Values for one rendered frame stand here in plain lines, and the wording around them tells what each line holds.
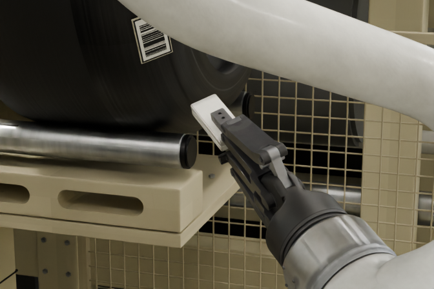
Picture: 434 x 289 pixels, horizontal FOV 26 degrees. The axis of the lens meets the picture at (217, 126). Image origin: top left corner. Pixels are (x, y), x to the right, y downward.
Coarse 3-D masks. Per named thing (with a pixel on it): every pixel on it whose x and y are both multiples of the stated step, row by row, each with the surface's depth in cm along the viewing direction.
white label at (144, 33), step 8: (136, 24) 105; (144, 24) 105; (136, 32) 105; (144, 32) 106; (152, 32) 106; (160, 32) 107; (136, 40) 106; (144, 40) 106; (152, 40) 107; (160, 40) 107; (168, 40) 108; (144, 48) 107; (152, 48) 107; (160, 48) 108; (168, 48) 108; (144, 56) 107; (152, 56) 108; (160, 56) 108
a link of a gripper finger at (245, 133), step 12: (240, 120) 91; (228, 132) 90; (240, 132) 89; (252, 132) 88; (264, 132) 88; (240, 144) 88; (252, 144) 86; (264, 144) 86; (276, 144) 84; (252, 156) 86; (264, 156) 83
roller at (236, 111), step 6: (240, 96) 144; (246, 96) 144; (252, 96) 145; (234, 102) 144; (240, 102) 143; (246, 102) 143; (252, 102) 145; (228, 108) 144; (234, 108) 144; (240, 108) 143; (246, 108) 143; (252, 108) 145; (234, 114) 144; (240, 114) 144; (246, 114) 143; (252, 114) 145
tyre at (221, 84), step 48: (0, 0) 107; (48, 0) 105; (96, 0) 103; (0, 48) 111; (48, 48) 109; (96, 48) 107; (192, 48) 113; (0, 96) 120; (48, 96) 116; (96, 96) 114; (144, 96) 112; (192, 96) 117
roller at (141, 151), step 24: (0, 120) 126; (0, 144) 125; (24, 144) 124; (48, 144) 123; (72, 144) 122; (96, 144) 121; (120, 144) 120; (144, 144) 119; (168, 144) 118; (192, 144) 119
